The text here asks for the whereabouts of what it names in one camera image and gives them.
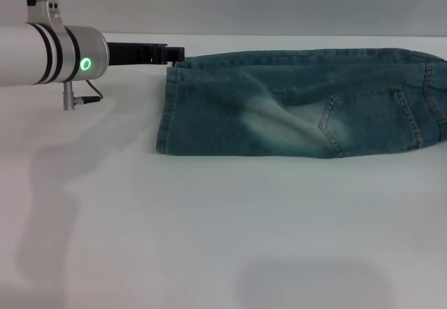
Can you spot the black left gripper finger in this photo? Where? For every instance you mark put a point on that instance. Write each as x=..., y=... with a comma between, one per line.
x=167, y=59
x=171, y=51

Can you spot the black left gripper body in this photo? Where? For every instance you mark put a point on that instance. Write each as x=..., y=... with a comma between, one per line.
x=127, y=54

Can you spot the blue denim shorts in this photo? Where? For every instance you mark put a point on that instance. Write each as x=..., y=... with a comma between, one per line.
x=297, y=113

